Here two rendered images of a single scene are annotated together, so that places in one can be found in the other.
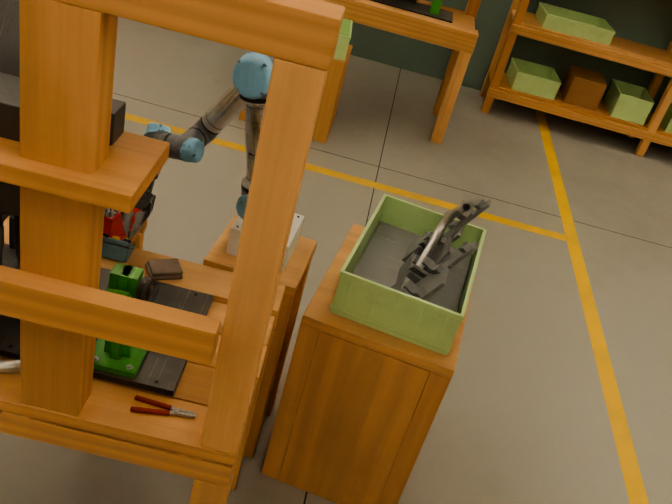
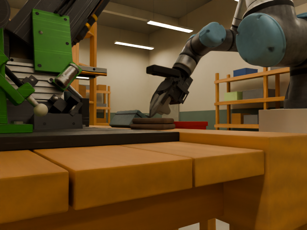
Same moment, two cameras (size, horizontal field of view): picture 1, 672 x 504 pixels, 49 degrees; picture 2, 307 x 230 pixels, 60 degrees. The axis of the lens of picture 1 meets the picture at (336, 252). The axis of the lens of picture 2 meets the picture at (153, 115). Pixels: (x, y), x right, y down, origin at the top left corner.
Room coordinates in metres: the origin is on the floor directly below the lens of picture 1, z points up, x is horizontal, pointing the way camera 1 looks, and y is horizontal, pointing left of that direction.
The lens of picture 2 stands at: (1.42, -0.12, 0.92)
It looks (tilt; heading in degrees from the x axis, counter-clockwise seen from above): 1 degrees up; 59
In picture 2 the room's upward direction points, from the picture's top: straight up
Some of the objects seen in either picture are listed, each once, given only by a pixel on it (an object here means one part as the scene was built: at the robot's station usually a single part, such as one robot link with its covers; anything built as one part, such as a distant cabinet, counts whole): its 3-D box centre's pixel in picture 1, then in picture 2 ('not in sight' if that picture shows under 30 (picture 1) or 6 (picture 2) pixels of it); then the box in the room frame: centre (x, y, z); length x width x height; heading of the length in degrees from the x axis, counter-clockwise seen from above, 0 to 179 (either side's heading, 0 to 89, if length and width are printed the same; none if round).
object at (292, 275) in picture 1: (262, 254); not in sight; (2.14, 0.24, 0.83); 0.32 x 0.32 x 0.04; 86
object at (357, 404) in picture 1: (370, 368); not in sight; (2.22, -0.25, 0.39); 0.68 x 0.52 x 0.79; 173
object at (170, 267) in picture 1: (164, 268); (153, 123); (1.79, 0.49, 0.91); 0.10 x 0.08 x 0.03; 121
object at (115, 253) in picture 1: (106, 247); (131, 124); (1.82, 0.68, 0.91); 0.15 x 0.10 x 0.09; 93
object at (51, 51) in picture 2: not in sight; (50, 44); (1.58, 0.79, 1.17); 0.13 x 0.12 x 0.20; 93
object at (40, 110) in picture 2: not in sight; (34, 102); (1.50, 0.48, 0.96); 0.06 x 0.03 x 0.06; 3
